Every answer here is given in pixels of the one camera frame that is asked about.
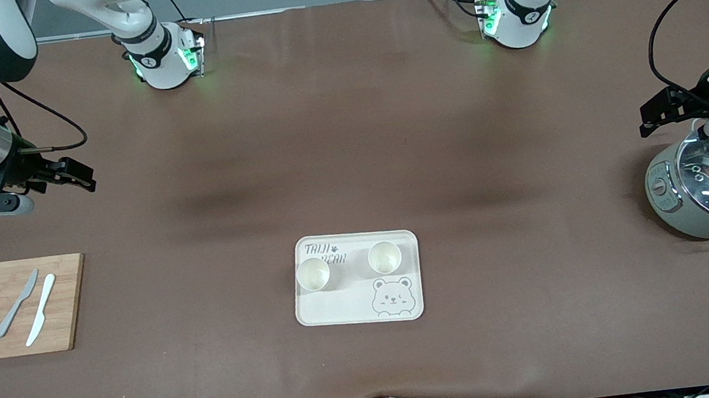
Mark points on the white plastic knife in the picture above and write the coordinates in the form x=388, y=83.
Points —
x=42, y=308

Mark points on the white plastic cup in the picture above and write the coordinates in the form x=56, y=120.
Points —
x=384, y=258
x=314, y=274

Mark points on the white tray with bear print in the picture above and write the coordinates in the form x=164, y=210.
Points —
x=352, y=304

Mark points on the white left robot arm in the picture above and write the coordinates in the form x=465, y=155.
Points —
x=526, y=9

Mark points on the brown table mat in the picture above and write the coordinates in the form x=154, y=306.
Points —
x=347, y=127

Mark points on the wooden cutting board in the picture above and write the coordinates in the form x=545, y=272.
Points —
x=63, y=309

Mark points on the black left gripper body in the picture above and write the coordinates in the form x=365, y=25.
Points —
x=690, y=97

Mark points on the grey plastic knife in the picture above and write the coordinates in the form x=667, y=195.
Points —
x=16, y=304

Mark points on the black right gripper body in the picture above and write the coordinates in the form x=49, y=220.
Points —
x=26, y=169

